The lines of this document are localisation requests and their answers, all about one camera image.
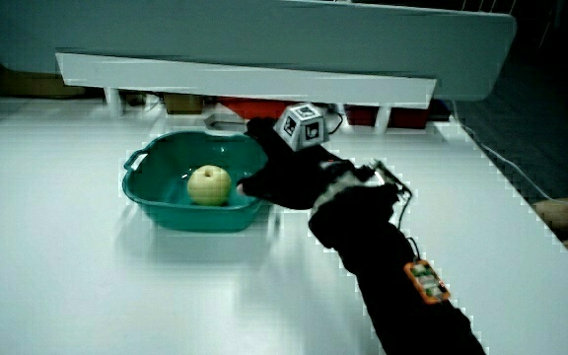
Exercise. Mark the small brown cardboard box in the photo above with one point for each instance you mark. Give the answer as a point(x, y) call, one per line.
point(183, 103)

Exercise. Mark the person's right forearm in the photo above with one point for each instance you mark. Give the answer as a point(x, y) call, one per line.
point(377, 266)

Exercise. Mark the yellow-green apple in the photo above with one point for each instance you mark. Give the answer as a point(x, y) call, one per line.
point(209, 186)

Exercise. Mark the light grey partition panel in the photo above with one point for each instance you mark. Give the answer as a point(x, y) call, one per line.
point(264, 29)

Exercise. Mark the large brown cardboard box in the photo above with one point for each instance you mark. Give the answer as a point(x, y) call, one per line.
point(27, 85)

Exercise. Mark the orange sensor module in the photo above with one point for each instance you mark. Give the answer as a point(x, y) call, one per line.
point(427, 282)

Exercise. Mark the person's right hand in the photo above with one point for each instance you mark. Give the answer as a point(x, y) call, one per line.
point(294, 172)

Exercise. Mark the red box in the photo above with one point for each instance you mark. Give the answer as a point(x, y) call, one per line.
point(254, 107)
point(407, 117)

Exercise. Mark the teal plastic basin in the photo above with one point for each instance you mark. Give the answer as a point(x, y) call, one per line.
point(165, 207)

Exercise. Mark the white desk shelf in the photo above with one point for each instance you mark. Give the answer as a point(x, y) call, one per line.
point(244, 81)

